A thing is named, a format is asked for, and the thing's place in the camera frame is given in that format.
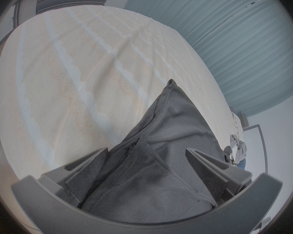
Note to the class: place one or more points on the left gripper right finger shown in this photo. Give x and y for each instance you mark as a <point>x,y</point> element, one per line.
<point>214,174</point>

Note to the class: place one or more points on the black chest of drawers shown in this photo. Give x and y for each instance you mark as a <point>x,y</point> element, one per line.
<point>70,1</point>

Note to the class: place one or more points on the blue-green curtain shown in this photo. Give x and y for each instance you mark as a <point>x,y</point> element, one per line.
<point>258,69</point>
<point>185,8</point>

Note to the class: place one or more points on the white printed pillow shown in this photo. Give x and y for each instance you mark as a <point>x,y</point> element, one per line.
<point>236,125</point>

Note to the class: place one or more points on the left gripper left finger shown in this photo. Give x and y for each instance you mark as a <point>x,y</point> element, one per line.
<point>88,172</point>

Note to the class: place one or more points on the bed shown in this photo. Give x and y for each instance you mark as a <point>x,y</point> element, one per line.
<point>75,82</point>

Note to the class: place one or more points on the black T-shirt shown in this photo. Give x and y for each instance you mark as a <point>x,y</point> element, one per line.
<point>161,142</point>

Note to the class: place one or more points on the grey bedside table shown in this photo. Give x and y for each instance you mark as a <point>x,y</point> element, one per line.
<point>244,119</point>

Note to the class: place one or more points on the pile of clothes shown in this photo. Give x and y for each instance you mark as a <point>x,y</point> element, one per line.
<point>241,150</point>

